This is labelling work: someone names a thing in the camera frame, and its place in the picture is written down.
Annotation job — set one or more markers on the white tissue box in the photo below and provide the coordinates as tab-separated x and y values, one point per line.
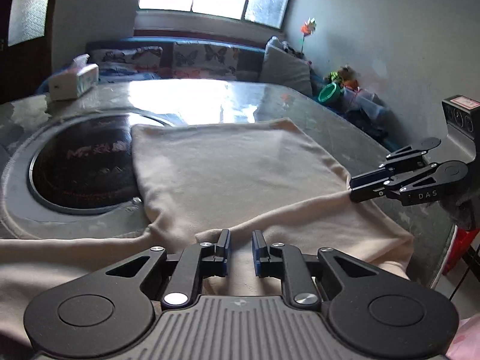
74	81

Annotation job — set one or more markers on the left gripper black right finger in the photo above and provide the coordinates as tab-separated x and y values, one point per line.
286	263

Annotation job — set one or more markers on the pink floral garment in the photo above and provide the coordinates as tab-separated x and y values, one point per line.
466	343

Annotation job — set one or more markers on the green plastic bowl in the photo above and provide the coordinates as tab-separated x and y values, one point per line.
330	94

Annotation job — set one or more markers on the butterfly print cushion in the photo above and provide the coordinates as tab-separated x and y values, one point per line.
116	65
204	61

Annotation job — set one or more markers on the left butterfly print cushion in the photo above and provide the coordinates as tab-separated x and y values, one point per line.
116	65

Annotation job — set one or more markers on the red plastic stool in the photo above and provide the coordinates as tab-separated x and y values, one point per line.
460	246

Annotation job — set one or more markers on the plush teddy toy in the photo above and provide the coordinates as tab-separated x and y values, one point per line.
343	77

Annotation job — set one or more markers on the cream knit sweater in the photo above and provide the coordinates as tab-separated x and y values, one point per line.
196	181

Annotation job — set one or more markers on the round black induction cooktop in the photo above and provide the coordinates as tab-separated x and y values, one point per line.
86	168

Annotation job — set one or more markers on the clear plastic storage box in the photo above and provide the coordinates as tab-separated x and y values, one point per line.
364	101

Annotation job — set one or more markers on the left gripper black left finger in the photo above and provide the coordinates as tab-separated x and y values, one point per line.
196	263

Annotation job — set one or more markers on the grey plain pillow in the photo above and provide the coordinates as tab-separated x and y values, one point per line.
284	69

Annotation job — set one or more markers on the right butterfly print cushion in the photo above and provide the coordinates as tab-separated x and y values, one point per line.
204	61

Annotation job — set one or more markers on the colourful pinwheel toy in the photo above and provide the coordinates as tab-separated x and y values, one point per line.
308	28

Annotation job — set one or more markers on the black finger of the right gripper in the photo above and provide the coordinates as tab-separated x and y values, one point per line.
411	156
428	184

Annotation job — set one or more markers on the blue corner sofa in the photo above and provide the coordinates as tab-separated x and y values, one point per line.
248	70

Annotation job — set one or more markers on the dark blue clothes pile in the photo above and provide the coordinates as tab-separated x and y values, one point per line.
369	127

